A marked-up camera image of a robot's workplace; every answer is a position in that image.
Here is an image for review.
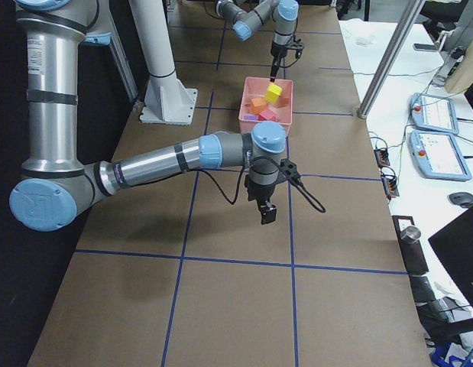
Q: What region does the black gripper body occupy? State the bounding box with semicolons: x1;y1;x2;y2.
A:
271;41;287;58
245;174;277;208

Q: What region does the yellow-green foam block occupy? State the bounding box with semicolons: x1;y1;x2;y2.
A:
264;83;283;104

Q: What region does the orange foam block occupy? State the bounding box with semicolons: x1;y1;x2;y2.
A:
250;97;267;115

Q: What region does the red foam block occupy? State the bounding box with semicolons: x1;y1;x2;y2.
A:
258;108;278;122

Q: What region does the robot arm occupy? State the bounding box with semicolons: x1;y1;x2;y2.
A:
215;0;304;82
9;1;287;232

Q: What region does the pink plastic bin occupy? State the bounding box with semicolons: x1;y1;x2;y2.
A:
238;76;293;134

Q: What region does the near usb hub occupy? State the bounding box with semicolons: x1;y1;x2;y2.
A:
380;166;400;201

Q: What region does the usb hub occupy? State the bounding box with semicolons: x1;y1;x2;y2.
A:
380;166;400;201
374;148;390;167

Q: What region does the far usb hub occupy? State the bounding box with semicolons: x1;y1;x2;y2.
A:
374;148;390;167

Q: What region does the smartphone on desk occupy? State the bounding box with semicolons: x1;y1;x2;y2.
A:
413;43;438;52

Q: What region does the metal cylinder on stand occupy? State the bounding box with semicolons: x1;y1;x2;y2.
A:
392;215;429;276

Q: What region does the far teach pendant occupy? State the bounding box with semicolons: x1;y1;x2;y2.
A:
410;93;459;135

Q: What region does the teach pendant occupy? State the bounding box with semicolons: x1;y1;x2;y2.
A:
409;130;472;182
410;93;459;135

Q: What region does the near teach pendant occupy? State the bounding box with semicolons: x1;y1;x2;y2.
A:
409;130;472;182

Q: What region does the black monitor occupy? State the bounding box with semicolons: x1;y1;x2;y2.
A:
427;209;473;326

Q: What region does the grey computer mouse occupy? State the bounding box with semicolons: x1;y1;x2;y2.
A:
447;192;473;209

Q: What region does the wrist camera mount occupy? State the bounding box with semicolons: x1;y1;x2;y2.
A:
287;36;305;60
277;158;303;187

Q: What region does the white mounting post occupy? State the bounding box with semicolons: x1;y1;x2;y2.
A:
130;0;198;125

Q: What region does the aluminium frame post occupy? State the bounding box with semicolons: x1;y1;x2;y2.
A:
357;0;426;119

